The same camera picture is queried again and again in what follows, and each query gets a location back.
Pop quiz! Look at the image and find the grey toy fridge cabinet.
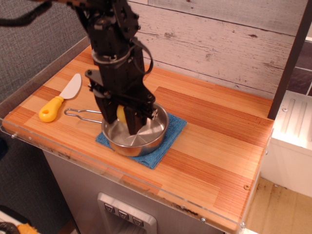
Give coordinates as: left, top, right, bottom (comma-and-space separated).
44, 152, 222, 234

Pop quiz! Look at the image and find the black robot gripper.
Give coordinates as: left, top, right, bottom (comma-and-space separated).
85, 50, 156, 135

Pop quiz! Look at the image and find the clear acrylic table guard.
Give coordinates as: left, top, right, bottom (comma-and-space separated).
3, 112, 273, 234

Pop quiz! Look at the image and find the dark right frame post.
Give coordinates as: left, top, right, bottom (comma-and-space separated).
267, 0, 312, 120

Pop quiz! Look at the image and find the yellow toy potato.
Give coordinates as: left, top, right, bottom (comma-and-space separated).
117, 105, 127, 124

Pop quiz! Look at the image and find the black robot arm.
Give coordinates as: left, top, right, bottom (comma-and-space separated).
63, 0, 156, 135

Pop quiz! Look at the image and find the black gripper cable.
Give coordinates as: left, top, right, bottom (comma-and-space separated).
130, 38, 154, 77

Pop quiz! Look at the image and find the blue cloth mat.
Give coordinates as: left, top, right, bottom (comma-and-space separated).
99, 112, 187, 169

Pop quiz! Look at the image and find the white toy sink unit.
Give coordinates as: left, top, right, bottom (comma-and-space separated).
261, 91, 312, 196

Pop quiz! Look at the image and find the black corrugated cable hose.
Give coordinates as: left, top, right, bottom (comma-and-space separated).
0, 0, 53, 27

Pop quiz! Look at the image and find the orange object bottom left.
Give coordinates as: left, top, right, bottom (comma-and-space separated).
17, 223, 39, 234

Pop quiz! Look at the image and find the silver dispenser button panel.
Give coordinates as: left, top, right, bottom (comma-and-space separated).
97, 193, 157, 234

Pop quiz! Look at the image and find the yellow handled toy knife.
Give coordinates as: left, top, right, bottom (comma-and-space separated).
39, 74, 82, 122

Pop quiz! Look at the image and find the stainless steel pan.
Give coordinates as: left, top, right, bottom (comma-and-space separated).
64, 103, 169, 156

